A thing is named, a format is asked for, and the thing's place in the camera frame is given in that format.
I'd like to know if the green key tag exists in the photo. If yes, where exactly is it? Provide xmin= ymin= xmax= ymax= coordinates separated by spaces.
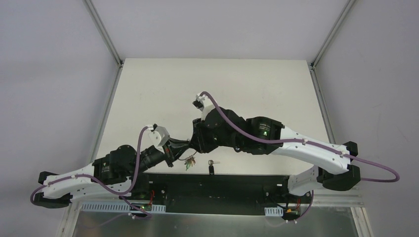
xmin=184 ymin=156 xmax=196 ymax=171

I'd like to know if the black tag key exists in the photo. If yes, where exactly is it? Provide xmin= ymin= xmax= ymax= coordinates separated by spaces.
xmin=208 ymin=160 xmax=220 ymax=175

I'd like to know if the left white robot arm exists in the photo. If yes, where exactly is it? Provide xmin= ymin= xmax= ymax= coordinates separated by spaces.
xmin=30 ymin=138 xmax=190 ymax=209

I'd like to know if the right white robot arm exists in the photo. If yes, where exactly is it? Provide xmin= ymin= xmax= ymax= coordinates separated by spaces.
xmin=189 ymin=109 xmax=361 ymax=202

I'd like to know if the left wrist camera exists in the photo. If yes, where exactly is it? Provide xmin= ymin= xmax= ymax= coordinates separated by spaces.
xmin=147 ymin=124 xmax=170 ymax=147

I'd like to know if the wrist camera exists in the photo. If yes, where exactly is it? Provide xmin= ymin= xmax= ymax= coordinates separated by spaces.
xmin=193 ymin=94 xmax=215 ymax=120
xmin=147 ymin=124 xmax=170 ymax=147

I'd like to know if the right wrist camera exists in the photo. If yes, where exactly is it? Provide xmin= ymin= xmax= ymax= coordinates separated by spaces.
xmin=193 ymin=94 xmax=215 ymax=120

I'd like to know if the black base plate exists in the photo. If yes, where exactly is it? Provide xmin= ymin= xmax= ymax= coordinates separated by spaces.
xmin=126 ymin=173 xmax=313 ymax=216

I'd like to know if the aluminium frame rail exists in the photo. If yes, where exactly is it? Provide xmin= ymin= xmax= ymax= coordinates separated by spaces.
xmin=312 ymin=193 xmax=364 ymax=207

